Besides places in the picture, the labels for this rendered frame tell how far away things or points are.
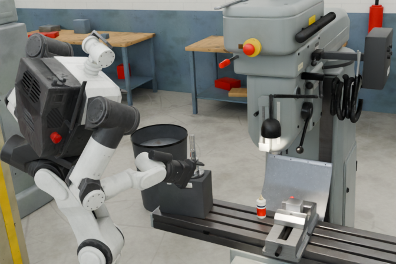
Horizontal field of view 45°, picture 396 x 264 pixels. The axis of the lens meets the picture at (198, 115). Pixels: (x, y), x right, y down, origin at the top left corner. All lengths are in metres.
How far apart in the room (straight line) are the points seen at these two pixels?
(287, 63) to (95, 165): 0.73
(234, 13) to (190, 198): 0.91
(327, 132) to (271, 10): 0.86
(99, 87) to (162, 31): 5.48
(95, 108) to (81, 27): 6.05
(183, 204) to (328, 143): 0.72
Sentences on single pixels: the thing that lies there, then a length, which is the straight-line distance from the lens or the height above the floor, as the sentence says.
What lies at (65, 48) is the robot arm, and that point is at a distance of 1.85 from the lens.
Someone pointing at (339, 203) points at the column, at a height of 0.87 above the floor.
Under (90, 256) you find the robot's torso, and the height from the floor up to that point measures 1.03.
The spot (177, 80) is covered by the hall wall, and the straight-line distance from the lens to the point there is 7.12.
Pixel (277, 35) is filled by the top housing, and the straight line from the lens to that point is 1.59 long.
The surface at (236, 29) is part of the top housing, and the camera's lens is 1.64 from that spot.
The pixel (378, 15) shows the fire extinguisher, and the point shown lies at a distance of 5.88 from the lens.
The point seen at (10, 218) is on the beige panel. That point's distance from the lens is 3.26.
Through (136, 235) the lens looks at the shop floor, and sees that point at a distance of 3.84.
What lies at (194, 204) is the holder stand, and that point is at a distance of 2.18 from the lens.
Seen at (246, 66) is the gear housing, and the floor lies 1.67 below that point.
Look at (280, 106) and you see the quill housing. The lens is 1.80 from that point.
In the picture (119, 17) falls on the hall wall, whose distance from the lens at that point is 7.44.
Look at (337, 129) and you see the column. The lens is 2.30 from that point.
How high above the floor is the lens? 2.10
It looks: 20 degrees down
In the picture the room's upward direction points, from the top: 3 degrees counter-clockwise
